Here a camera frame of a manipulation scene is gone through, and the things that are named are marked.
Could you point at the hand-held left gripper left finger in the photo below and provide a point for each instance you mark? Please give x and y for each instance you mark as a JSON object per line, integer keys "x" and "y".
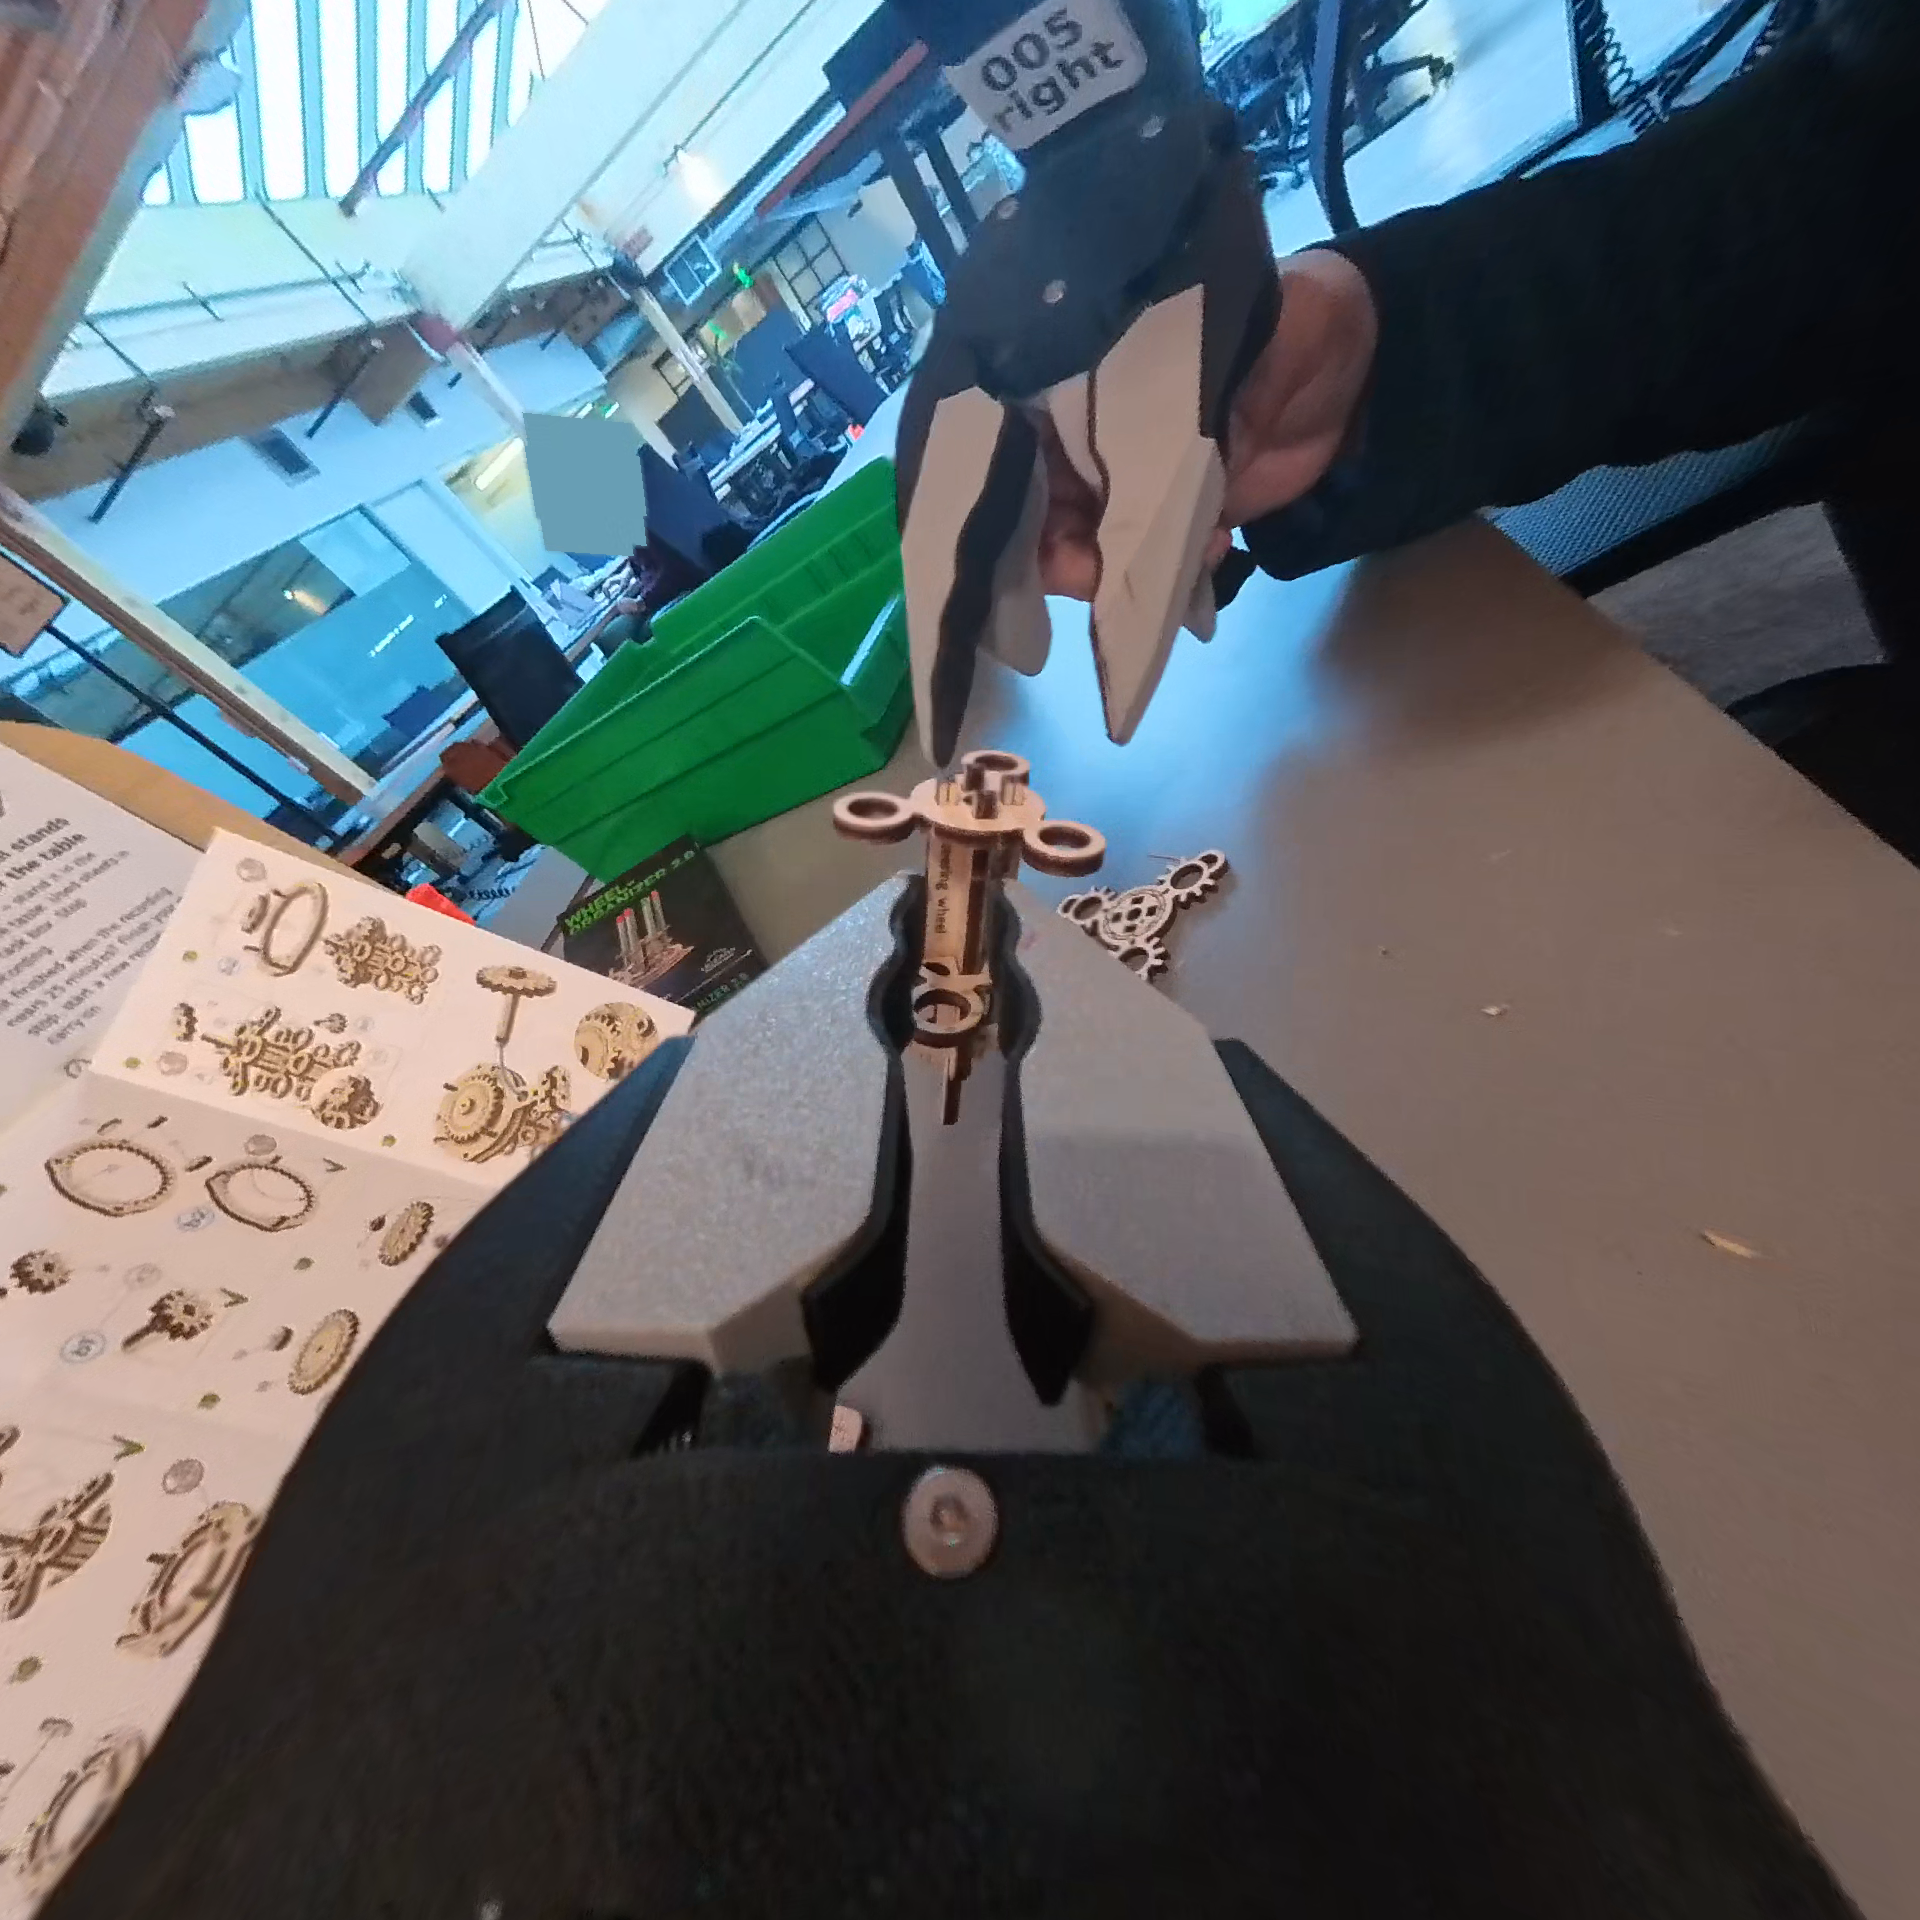
{"x": 704, "y": 1185}

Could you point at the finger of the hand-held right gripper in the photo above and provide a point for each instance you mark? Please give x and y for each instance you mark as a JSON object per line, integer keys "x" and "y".
{"x": 939, "y": 524}
{"x": 1156, "y": 495}

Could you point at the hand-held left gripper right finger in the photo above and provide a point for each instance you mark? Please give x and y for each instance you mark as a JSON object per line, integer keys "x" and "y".
{"x": 1171, "y": 1185}

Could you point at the wooden model axle assembly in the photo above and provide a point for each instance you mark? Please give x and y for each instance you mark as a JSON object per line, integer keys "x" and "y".
{"x": 960, "y": 863}

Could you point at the person's right forearm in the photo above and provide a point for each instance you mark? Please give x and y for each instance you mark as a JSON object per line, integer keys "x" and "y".
{"x": 1576, "y": 300}

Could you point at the black model kit box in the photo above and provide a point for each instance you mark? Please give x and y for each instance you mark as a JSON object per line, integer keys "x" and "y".
{"x": 645, "y": 937}

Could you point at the person's right hand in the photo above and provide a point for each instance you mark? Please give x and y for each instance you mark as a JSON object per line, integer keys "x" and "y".
{"x": 1312, "y": 390}

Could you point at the stack of green plastic bins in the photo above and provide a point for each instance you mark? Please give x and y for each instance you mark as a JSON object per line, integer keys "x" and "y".
{"x": 721, "y": 676}

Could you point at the wooden triple gear piece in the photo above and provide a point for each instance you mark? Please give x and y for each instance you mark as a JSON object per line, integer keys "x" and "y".
{"x": 1142, "y": 913}

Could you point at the folded assembly instruction sheet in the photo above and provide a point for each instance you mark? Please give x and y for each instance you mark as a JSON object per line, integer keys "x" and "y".
{"x": 300, "y": 1125}

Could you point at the white printed task sheet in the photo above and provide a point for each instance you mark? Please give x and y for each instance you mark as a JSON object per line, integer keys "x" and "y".
{"x": 77, "y": 932}

